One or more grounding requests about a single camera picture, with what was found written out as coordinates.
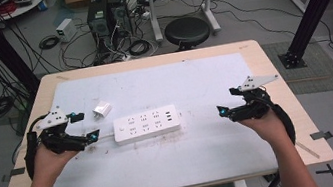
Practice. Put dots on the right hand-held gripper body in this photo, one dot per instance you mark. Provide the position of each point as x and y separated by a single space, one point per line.
252 106

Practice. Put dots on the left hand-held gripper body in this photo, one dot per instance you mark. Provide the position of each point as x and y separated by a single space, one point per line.
56 137

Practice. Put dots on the white charger plug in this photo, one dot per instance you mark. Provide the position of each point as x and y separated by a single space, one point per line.
102 110

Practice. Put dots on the white power strip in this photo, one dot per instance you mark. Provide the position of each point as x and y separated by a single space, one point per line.
146 123

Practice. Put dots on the person's left hand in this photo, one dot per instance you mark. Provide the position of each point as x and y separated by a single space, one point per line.
50 164

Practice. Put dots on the person's right hand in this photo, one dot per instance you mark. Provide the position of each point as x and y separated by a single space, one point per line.
266 130

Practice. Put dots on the wooden table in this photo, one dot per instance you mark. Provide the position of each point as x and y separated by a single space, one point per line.
273 66

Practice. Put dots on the grey tape piece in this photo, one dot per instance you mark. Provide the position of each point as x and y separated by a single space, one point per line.
321 135
14 173

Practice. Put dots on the thin wooden strip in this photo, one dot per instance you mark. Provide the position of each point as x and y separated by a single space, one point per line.
307 149

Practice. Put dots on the black round stool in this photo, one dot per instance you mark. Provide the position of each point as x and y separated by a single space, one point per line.
187 31

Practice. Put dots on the grey floor mat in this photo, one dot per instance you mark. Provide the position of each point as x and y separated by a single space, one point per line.
318 66

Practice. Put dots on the pale table mat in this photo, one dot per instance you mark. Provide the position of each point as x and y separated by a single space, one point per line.
165 164

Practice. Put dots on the white power supply box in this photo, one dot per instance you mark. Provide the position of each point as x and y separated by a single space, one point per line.
66 30

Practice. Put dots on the black computer tower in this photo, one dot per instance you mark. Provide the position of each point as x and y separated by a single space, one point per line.
98 21
119 13

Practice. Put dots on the round white table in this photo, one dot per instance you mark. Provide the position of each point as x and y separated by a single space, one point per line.
25 6

